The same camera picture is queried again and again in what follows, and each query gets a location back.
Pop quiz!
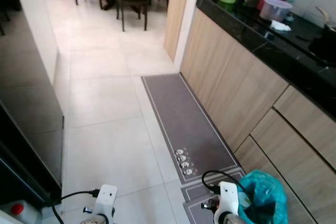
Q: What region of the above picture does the wooden kitchen base cabinet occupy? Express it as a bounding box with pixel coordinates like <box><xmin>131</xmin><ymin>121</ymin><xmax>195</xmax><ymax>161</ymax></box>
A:
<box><xmin>180</xmin><ymin>7</ymin><xmax>336</xmax><ymax>224</ymax></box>

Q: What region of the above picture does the black pan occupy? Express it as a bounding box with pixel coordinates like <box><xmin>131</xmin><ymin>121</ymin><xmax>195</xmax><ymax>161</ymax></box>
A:
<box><xmin>308</xmin><ymin>7</ymin><xmax>336</xmax><ymax>68</ymax></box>

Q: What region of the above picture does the black stone countertop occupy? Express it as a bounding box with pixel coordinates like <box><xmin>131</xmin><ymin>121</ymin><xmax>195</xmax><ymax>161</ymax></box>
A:
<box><xmin>195</xmin><ymin>0</ymin><xmax>336</xmax><ymax>119</ymax></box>

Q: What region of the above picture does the crumpled white tissue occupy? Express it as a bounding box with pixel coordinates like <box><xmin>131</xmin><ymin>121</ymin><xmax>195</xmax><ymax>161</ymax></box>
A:
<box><xmin>270</xmin><ymin>19</ymin><xmax>292</xmax><ymax>32</ymax></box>

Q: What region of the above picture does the clear lidded plastic container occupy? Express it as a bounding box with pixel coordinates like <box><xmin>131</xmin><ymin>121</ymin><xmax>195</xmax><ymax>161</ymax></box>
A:
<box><xmin>259</xmin><ymin>0</ymin><xmax>293</xmax><ymax>23</ymax></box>

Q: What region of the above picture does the teal plastic bag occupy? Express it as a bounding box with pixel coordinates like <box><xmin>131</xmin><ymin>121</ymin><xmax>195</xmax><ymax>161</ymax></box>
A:
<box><xmin>237</xmin><ymin>169</ymin><xmax>289</xmax><ymax>224</ymax></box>

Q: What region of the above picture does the grey floor mat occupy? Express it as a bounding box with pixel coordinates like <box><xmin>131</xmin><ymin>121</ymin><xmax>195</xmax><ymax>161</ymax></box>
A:
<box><xmin>180</xmin><ymin>167</ymin><xmax>247</xmax><ymax>224</ymax></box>
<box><xmin>141</xmin><ymin>73</ymin><xmax>239</xmax><ymax>185</ymax></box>

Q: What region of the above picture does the light wooden side panel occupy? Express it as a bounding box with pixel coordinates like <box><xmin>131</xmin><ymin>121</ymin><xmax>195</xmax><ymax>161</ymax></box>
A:
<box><xmin>163</xmin><ymin>0</ymin><xmax>190</xmax><ymax>62</ymax></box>

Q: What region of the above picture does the dark refrigerator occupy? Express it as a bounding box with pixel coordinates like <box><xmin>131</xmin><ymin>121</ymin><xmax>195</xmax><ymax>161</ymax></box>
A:
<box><xmin>0</xmin><ymin>8</ymin><xmax>65</xmax><ymax>208</ymax></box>

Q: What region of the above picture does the white bottle red cap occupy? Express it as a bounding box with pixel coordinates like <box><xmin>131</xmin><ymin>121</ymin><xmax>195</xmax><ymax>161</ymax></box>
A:
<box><xmin>0</xmin><ymin>201</ymin><xmax>44</xmax><ymax>224</ymax></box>

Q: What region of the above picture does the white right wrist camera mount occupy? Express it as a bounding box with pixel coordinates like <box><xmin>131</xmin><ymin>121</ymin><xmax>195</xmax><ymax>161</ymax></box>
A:
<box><xmin>214</xmin><ymin>181</ymin><xmax>242</xmax><ymax>223</ymax></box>

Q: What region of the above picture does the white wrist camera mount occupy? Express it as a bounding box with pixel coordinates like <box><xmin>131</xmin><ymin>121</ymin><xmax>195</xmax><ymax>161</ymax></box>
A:
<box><xmin>87</xmin><ymin>184</ymin><xmax>118</xmax><ymax>220</ymax></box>
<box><xmin>214</xmin><ymin>181</ymin><xmax>242</xmax><ymax>223</ymax></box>

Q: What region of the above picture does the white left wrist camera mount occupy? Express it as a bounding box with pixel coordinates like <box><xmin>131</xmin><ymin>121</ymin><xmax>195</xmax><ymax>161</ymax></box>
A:
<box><xmin>87</xmin><ymin>184</ymin><xmax>118</xmax><ymax>220</ymax></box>

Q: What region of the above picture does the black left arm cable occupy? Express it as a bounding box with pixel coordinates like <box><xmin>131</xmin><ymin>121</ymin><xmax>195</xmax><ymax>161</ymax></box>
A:
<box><xmin>50</xmin><ymin>189</ymin><xmax>101</xmax><ymax>224</ymax></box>

